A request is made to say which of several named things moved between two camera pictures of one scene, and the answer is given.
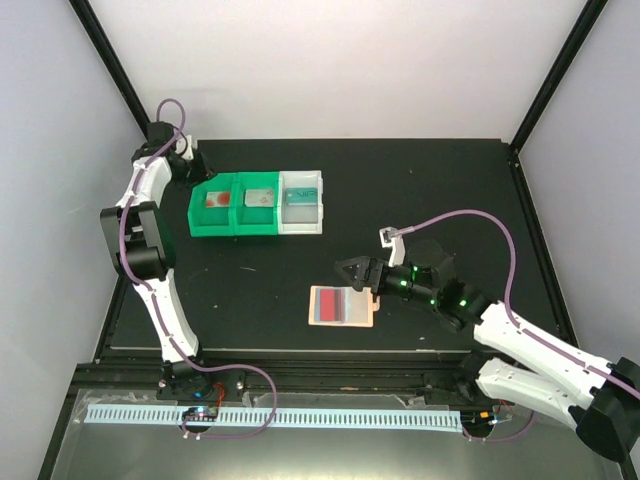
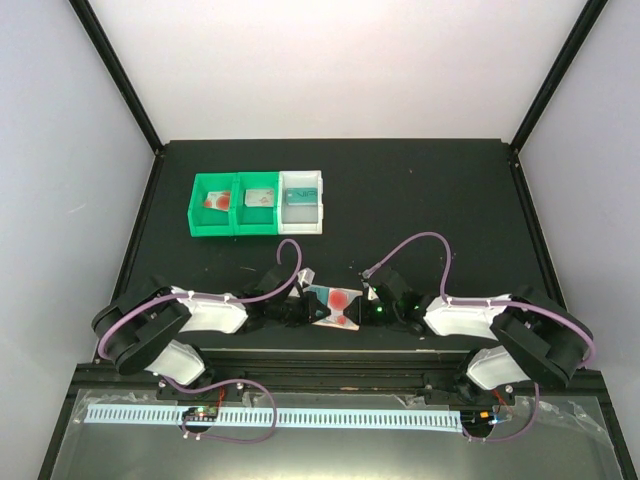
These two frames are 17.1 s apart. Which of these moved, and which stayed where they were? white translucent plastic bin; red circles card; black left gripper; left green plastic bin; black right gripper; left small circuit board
Moved: black left gripper; black right gripper
Stayed: left green plastic bin; left small circuit board; red circles card; white translucent plastic bin
